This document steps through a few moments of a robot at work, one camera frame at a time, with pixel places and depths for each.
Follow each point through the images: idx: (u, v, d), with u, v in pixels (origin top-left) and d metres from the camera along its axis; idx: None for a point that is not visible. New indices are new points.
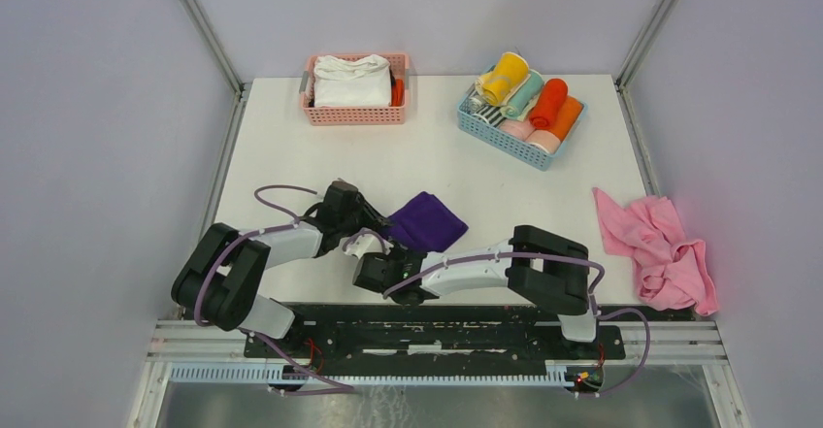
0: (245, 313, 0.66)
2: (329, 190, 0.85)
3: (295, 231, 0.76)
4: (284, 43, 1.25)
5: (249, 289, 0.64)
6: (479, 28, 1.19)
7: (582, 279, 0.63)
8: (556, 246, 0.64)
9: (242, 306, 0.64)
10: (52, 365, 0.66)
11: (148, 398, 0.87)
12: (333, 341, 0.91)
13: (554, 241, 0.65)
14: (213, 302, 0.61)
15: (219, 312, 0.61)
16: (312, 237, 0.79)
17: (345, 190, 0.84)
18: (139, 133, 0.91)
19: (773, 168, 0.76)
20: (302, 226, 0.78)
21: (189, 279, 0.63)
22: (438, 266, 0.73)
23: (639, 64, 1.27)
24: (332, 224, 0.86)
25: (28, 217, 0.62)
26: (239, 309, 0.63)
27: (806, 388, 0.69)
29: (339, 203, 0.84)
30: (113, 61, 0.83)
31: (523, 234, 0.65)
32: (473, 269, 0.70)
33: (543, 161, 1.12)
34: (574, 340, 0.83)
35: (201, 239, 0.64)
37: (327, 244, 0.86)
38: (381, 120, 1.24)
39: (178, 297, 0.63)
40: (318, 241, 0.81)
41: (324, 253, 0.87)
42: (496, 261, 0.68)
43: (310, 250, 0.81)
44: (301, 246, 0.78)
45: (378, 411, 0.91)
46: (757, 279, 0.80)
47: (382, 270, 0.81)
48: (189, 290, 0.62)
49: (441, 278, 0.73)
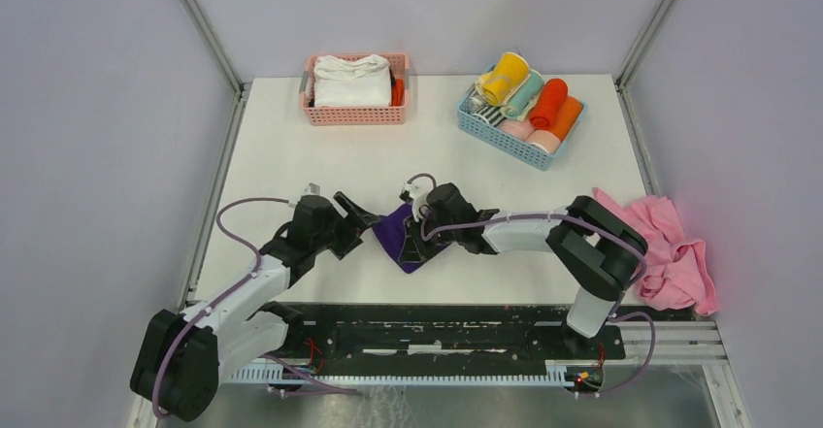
0: (213, 393, 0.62)
2: (298, 208, 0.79)
3: (254, 281, 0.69)
4: (284, 43, 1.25)
5: (206, 376, 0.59)
6: (479, 28, 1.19)
7: (628, 265, 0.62)
8: (612, 226, 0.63)
9: (204, 393, 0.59)
10: (52, 366, 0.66)
11: (148, 397, 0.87)
12: (333, 341, 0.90)
13: (610, 220, 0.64)
14: (170, 398, 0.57)
15: (180, 407, 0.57)
16: (279, 275, 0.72)
17: (312, 208, 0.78)
18: (139, 133, 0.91)
19: (772, 168, 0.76)
20: (261, 274, 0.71)
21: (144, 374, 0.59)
22: (501, 218, 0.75)
23: (639, 64, 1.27)
24: (307, 245, 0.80)
25: (27, 217, 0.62)
26: (200, 398, 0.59)
27: (806, 389, 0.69)
29: (309, 222, 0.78)
30: (113, 60, 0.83)
31: (582, 203, 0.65)
32: (526, 226, 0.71)
33: (543, 161, 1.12)
34: (575, 328, 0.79)
35: (146, 333, 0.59)
37: (301, 268, 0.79)
38: (381, 120, 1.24)
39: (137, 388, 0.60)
40: (285, 277, 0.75)
41: (299, 278, 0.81)
42: (547, 221, 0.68)
43: (280, 286, 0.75)
44: (267, 290, 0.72)
45: (378, 411, 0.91)
46: (757, 279, 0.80)
47: (462, 207, 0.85)
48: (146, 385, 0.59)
49: (499, 230, 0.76)
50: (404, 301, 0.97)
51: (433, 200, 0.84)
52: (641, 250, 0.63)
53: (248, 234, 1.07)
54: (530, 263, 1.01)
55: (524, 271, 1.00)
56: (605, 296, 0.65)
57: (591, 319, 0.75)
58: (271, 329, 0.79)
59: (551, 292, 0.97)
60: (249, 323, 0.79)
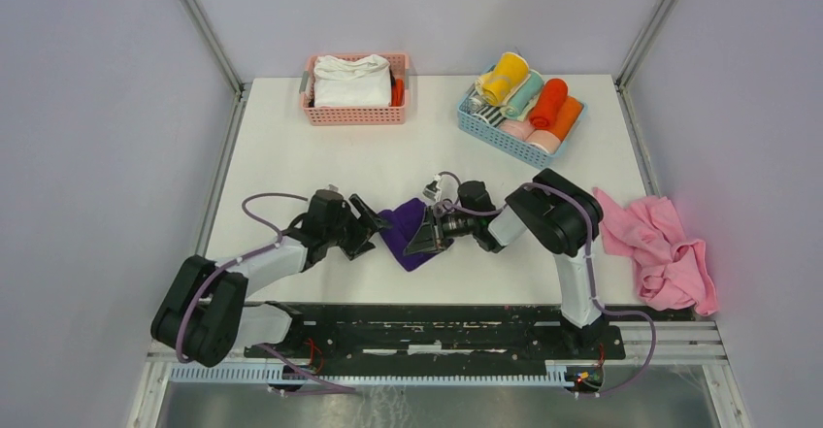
0: (229, 348, 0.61)
2: (313, 200, 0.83)
3: (276, 252, 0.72)
4: (284, 43, 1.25)
5: (230, 322, 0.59)
6: (479, 28, 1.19)
7: (572, 218, 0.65)
8: (560, 186, 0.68)
9: (223, 342, 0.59)
10: (52, 366, 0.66)
11: (148, 398, 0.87)
12: (333, 341, 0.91)
13: (561, 182, 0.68)
14: (193, 340, 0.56)
15: (201, 349, 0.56)
16: (296, 253, 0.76)
17: (328, 199, 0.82)
18: (139, 133, 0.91)
19: (771, 168, 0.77)
20: (282, 246, 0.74)
21: (168, 318, 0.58)
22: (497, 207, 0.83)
23: (639, 64, 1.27)
24: (320, 235, 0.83)
25: (27, 218, 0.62)
26: (221, 345, 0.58)
27: (806, 389, 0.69)
29: (323, 214, 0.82)
30: (113, 60, 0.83)
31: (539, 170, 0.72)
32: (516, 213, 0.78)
33: (543, 161, 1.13)
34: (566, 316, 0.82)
35: (176, 275, 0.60)
37: (314, 255, 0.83)
38: (381, 120, 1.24)
39: (157, 336, 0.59)
40: (303, 256, 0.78)
41: (312, 263, 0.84)
42: None
43: (295, 267, 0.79)
44: (284, 263, 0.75)
45: (378, 411, 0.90)
46: (757, 279, 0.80)
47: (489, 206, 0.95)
48: (168, 330, 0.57)
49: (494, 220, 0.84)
50: (404, 301, 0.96)
51: (466, 188, 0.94)
52: (586, 208, 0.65)
53: (247, 235, 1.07)
54: (530, 261, 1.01)
55: (523, 270, 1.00)
56: (558, 251, 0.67)
57: (576, 305, 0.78)
58: (276, 318, 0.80)
59: (550, 292, 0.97)
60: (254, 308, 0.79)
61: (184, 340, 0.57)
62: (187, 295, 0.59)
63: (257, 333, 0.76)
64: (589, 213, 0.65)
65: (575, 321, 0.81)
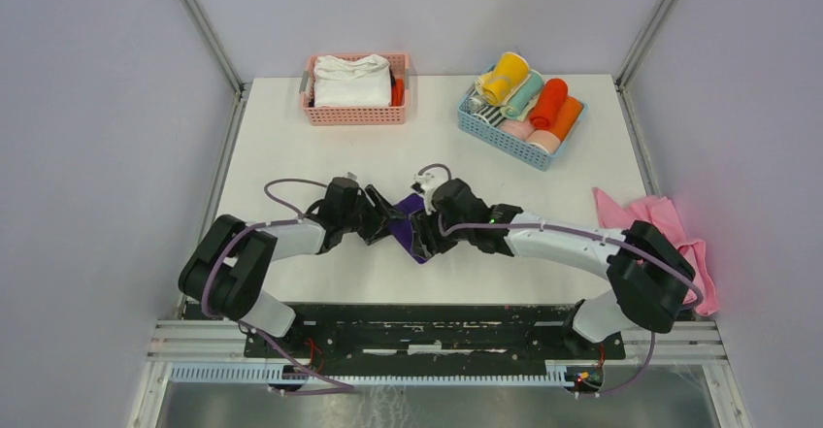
0: (250, 305, 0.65)
2: (330, 186, 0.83)
3: (298, 225, 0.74)
4: (284, 43, 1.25)
5: (257, 279, 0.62)
6: (479, 28, 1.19)
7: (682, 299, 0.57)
8: (668, 256, 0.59)
9: (246, 297, 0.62)
10: (52, 365, 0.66)
11: (148, 397, 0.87)
12: (333, 341, 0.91)
13: (669, 250, 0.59)
14: (220, 290, 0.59)
15: (226, 301, 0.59)
16: (315, 231, 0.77)
17: (345, 187, 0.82)
18: (139, 133, 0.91)
19: (772, 168, 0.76)
20: (305, 220, 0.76)
21: (197, 269, 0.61)
22: (532, 226, 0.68)
23: (639, 64, 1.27)
24: (336, 221, 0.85)
25: (26, 217, 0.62)
26: (245, 299, 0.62)
27: (807, 389, 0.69)
29: (340, 200, 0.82)
30: (113, 61, 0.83)
31: (640, 229, 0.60)
32: (568, 242, 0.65)
33: (543, 161, 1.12)
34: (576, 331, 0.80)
35: (208, 230, 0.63)
37: (330, 241, 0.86)
38: (381, 120, 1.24)
39: (184, 288, 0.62)
40: (321, 237, 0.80)
41: (326, 249, 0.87)
42: (600, 244, 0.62)
43: (312, 246, 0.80)
44: (304, 239, 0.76)
45: (378, 411, 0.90)
46: (757, 278, 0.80)
47: (472, 205, 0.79)
48: (196, 281, 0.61)
49: (530, 237, 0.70)
50: (404, 301, 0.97)
51: (439, 198, 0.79)
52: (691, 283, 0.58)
53: None
54: (532, 263, 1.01)
55: (524, 273, 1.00)
56: (653, 329, 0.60)
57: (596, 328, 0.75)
58: (282, 312, 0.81)
59: (550, 292, 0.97)
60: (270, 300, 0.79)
61: (211, 291, 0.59)
62: (217, 248, 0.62)
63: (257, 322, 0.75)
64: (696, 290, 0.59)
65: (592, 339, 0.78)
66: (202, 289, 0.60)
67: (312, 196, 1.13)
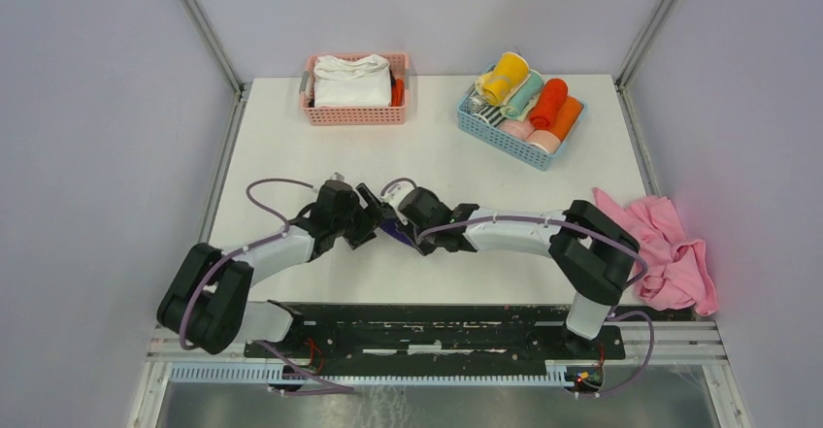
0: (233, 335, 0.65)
2: (322, 190, 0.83)
3: (282, 241, 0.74)
4: (283, 43, 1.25)
5: (236, 310, 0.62)
6: (479, 28, 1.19)
7: (624, 270, 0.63)
8: (610, 231, 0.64)
9: (229, 330, 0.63)
10: (52, 365, 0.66)
11: (148, 397, 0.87)
12: (333, 341, 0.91)
13: (609, 225, 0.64)
14: (200, 324, 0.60)
15: (206, 336, 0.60)
16: (303, 244, 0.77)
17: (338, 190, 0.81)
18: (139, 133, 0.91)
19: (771, 168, 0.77)
20: (290, 234, 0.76)
21: (176, 302, 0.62)
22: (485, 218, 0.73)
23: (639, 64, 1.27)
24: (328, 224, 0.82)
25: (26, 216, 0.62)
26: (226, 332, 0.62)
27: (806, 388, 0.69)
29: (332, 204, 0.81)
30: (113, 60, 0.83)
31: (579, 208, 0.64)
32: (518, 228, 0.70)
33: (543, 161, 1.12)
34: (573, 331, 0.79)
35: (183, 261, 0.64)
37: (320, 246, 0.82)
38: (381, 120, 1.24)
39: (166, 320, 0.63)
40: (310, 247, 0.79)
41: (317, 254, 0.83)
42: (544, 226, 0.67)
43: (302, 256, 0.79)
44: (291, 253, 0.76)
45: (378, 411, 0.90)
46: (756, 279, 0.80)
47: (432, 209, 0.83)
48: (176, 313, 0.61)
49: (485, 229, 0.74)
50: (404, 301, 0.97)
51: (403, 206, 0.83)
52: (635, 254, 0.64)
53: (248, 236, 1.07)
54: (530, 264, 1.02)
55: (522, 276, 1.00)
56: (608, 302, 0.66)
57: (586, 321, 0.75)
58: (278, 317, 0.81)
59: (549, 293, 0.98)
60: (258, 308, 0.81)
61: (189, 325, 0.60)
62: (194, 280, 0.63)
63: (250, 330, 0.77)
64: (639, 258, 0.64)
65: (587, 334, 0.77)
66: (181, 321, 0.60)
67: (311, 196, 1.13)
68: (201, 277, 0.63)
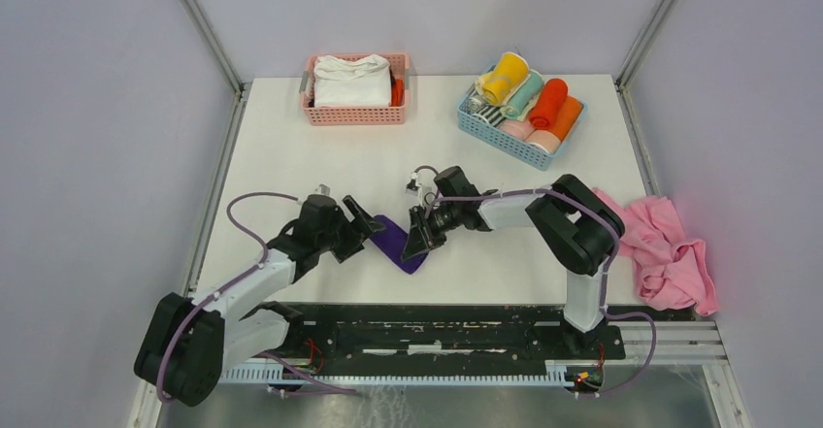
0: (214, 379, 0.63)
2: (305, 207, 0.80)
3: (261, 271, 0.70)
4: (283, 43, 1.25)
5: (212, 359, 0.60)
6: (479, 28, 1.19)
7: (600, 242, 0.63)
8: (590, 204, 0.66)
9: (207, 380, 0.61)
10: (52, 365, 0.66)
11: (148, 397, 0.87)
12: (333, 341, 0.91)
13: (590, 199, 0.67)
14: (175, 379, 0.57)
15: (183, 389, 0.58)
16: (283, 268, 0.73)
17: (320, 206, 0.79)
18: (139, 133, 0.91)
19: (771, 168, 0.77)
20: (267, 265, 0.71)
21: (152, 355, 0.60)
22: (492, 196, 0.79)
23: (639, 65, 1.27)
24: (312, 242, 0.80)
25: (27, 216, 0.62)
26: (205, 380, 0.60)
27: (806, 388, 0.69)
29: (315, 219, 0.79)
30: (113, 60, 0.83)
31: (566, 181, 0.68)
32: (514, 201, 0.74)
33: (543, 161, 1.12)
34: (570, 322, 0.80)
35: (153, 315, 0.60)
37: (306, 264, 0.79)
38: (381, 120, 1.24)
39: (143, 374, 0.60)
40: (290, 271, 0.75)
41: (302, 275, 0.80)
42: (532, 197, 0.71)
43: (284, 280, 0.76)
44: (272, 282, 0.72)
45: (378, 411, 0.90)
46: (756, 279, 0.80)
47: (464, 186, 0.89)
48: (152, 367, 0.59)
49: (491, 206, 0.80)
50: (404, 301, 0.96)
51: (438, 180, 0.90)
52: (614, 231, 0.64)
53: (247, 236, 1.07)
54: (530, 263, 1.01)
55: (523, 275, 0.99)
56: (579, 273, 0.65)
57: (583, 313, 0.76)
58: (273, 325, 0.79)
59: (550, 291, 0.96)
60: (251, 319, 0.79)
61: (166, 378, 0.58)
62: (167, 334, 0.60)
63: (251, 345, 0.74)
64: (615, 234, 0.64)
65: (580, 326, 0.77)
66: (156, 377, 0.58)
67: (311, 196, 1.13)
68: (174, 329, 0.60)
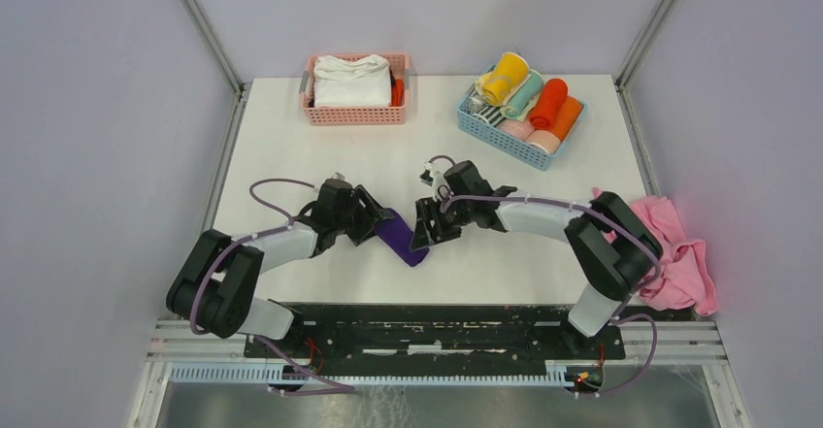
0: (242, 321, 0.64)
2: (323, 188, 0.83)
3: (288, 233, 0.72)
4: (283, 43, 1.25)
5: (246, 294, 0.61)
6: (479, 28, 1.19)
7: (636, 268, 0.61)
8: (632, 227, 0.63)
9: (237, 316, 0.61)
10: (51, 365, 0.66)
11: (148, 397, 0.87)
12: (332, 341, 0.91)
13: (633, 223, 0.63)
14: (209, 310, 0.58)
15: (215, 321, 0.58)
16: (308, 237, 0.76)
17: (338, 187, 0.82)
18: (139, 133, 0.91)
19: (771, 168, 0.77)
20: (296, 227, 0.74)
21: (184, 288, 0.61)
22: (518, 199, 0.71)
23: (639, 65, 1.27)
24: (329, 222, 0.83)
25: (27, 217, 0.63)
26: (236, 315, 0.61)
27: (806, 389, 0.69)
29: (333, 201, 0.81)
30: (113, 61, 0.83)
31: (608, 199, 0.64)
32: (547, 211, 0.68)
33: (543, 161, 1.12)
34: (575, 327, 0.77)
35: (193, 247, 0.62)
37: (324, 242, 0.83)
38: (381, 120, 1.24)
39: (174, 308, 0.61)
40: (313, 241, 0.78)
41: (320, 250, 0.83)
42: (569, 211, 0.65)
43: (306, 251, 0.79)
44: (296, 246, 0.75)
45: (378, 411, 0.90)
46: (757, 279, 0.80)
47: (477, 183, 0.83)
48: (184, 300, 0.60)
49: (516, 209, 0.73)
50: (403, 301, 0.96)
51: (449, 174, 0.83)
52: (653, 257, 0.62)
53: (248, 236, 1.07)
54: (531, 264, 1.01)
55: (525, 276, 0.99)
56: (613, 297, 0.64)
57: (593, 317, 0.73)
58: (279, 312, 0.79)
59: (551, 292, 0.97)
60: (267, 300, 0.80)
61: (200, 310, 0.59)
62: (204, 266, 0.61)
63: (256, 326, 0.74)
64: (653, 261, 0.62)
65: (586, 331, 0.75)
66: (190, 309, 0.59)
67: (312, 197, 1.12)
68: (211, 262, 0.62)
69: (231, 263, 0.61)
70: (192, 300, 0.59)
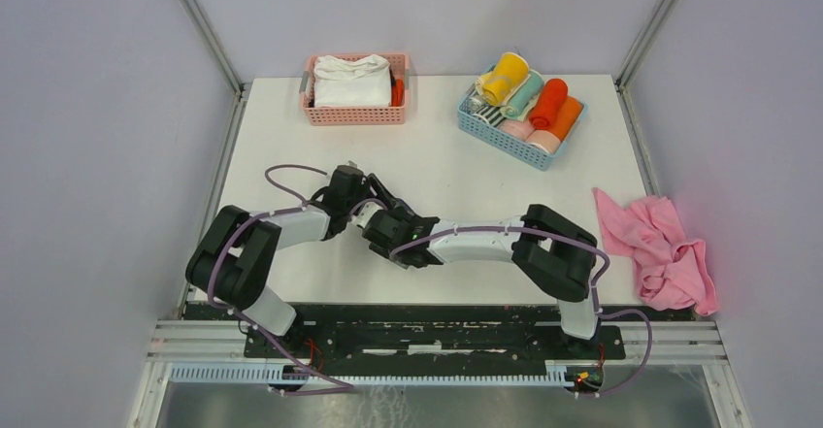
0: (256, 295, 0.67)
2: (336, 176, 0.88)
3: (302, 214, 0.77)
4: (283, 43, 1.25)
5: (261, 269, 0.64)
6: (479, 28, 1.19)
7: (585, 267, 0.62)
8: (566, 230, 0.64)
9: (252, 290, 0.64)
10: (51, 365, 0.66)
11: (148, 398, 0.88)
12: (333, 341, 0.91)
13: (566, 226, 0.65)
14: (227, 281, 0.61)
15: (233, 292, 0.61)
16: (320, 219, 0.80)
17: (350, 175, 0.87)
18: (138, 133, 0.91)
19: (771, 169, 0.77)
20: (310, 210, 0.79)
21: (202, 261, 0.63)
22: (447, 232, 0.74)
23: (639, 64, 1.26)
24: (341, 208, 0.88)
25: (26, 218, 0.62)
26: (251, 288, 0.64)
27: (806, 390, 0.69)
29: (346, 186, 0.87)
30: (113, 61, 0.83)
31: (536, 213, 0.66)
32: (482, 238, 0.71)
33: (542, 161, 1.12)
34: (572, 335, 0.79)
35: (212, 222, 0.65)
37: (334, 227, 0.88)
38: (381, 120, 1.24)
39: (191, 279, 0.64)
40: (326, 224, 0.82)
41: (330, 236, 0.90)
42: (505, 234, 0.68)
43: (318, 234, 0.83)
44: (310, 227, 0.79)
45: (378, 411, 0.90)
46: (757, 279, 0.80)
47: (395, 228, 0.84)
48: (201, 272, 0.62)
49: (448, 243, 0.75)
50: (404, 301, 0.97)
51: (369, 229, 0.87)
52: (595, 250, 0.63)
53: None
54: None
55: (522, 277, 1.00)
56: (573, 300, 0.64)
57: (580, 324, 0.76)
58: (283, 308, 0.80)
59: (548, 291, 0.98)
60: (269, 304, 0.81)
61: (217, 281, 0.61)
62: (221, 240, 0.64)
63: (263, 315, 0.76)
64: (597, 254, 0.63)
65: (582, 335, 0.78)
66: (207, 281, 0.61)
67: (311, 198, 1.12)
68: (229, 236, 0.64)
69: (248, 237, 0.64)
70: (211, 272, 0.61)
